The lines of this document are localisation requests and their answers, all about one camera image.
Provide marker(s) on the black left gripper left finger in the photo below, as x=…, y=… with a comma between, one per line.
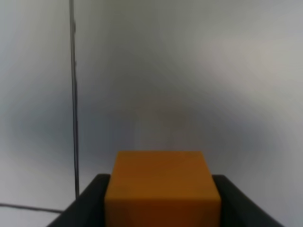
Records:
x=88, y=210

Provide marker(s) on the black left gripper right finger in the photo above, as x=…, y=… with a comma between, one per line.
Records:
x=237, y=209

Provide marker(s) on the orange block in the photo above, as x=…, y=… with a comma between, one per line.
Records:
x=161, y=189

